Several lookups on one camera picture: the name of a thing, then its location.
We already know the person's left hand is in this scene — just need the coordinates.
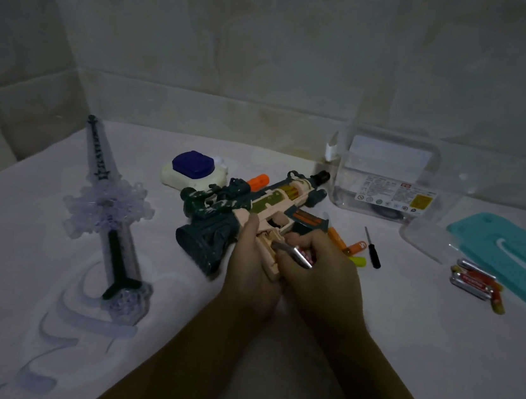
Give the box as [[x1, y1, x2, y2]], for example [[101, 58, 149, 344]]
[[217, 211, 292, 330]]

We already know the teal plastic lid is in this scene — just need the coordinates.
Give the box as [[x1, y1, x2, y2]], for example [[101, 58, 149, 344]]
[[436, 208, 526, 322]]

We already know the clear plastic toy sword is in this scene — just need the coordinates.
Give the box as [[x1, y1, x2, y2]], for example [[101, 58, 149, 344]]
[[48, 112, 174, 328]]

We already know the camouflage green beige toy gun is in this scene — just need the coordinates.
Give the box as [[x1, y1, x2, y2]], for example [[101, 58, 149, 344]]
[[170, 153, 336, 291]]

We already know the clear plastic tray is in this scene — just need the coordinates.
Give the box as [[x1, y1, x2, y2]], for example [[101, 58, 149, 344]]
[[396, 215, 463, 267]]

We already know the person's left forearm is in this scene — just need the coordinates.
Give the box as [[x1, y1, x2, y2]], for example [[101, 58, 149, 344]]
[[86, 282, 282, 399]]

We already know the black handled screwdriver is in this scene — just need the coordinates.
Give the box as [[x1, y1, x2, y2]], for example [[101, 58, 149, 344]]
[[360, 226, 386, 270]]

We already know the white patterned tablecloth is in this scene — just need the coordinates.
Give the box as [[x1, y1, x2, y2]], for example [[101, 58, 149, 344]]
[[0, 106, 526, 399]]

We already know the person's right forearm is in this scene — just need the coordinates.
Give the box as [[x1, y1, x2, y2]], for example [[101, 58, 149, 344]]
[[296, 319, 469, 399]]

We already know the clear plastic storage box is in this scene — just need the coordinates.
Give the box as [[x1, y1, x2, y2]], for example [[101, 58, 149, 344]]
[[327, 122, 487, 233]]

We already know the white toy with blue button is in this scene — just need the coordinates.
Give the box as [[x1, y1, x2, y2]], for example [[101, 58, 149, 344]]
[[159, 147, 232, 197]]

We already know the person's right hand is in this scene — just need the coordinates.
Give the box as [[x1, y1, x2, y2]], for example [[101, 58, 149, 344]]
[[266, 225, 382, 360]]

